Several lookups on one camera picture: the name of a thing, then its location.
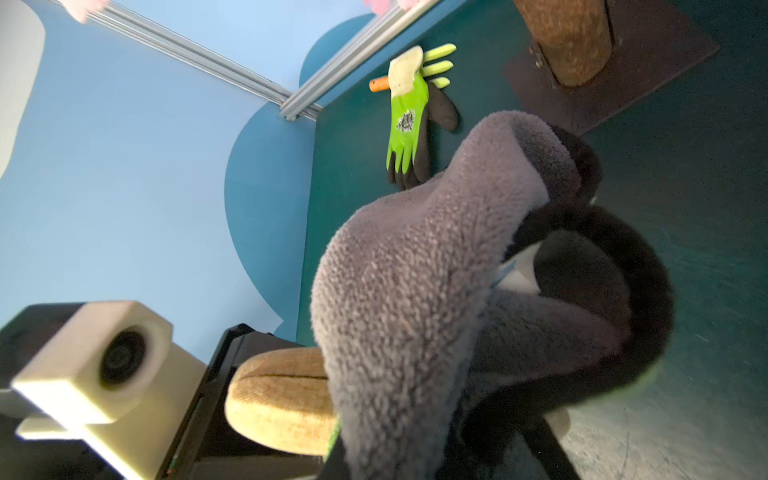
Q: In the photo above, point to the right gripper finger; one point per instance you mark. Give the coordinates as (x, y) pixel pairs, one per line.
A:
(547, 450)

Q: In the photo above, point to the tan eyeglass case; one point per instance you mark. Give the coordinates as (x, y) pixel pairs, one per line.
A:
(281, 399)

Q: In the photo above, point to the pink cherry blossom tree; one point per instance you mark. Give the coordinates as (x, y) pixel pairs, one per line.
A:
(574, 35)

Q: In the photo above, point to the green grey microfiber cloth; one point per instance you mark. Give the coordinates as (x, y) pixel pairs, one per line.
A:
(453, 315)

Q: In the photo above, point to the green black work glove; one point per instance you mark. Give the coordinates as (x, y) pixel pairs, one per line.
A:
(416, 81)

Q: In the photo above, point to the back aluminium frame bar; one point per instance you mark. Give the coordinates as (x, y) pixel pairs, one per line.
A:
(364, 44)

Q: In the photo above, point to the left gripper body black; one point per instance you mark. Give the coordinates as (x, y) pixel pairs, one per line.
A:
(21, 339)

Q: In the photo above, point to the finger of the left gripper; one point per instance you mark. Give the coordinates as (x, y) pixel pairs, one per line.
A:
(206, 446)

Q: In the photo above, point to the brown tree base plate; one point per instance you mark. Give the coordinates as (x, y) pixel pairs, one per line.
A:
(654, 43)

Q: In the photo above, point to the left aluminium frame post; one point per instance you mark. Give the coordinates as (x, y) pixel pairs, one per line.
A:
(147, 32)

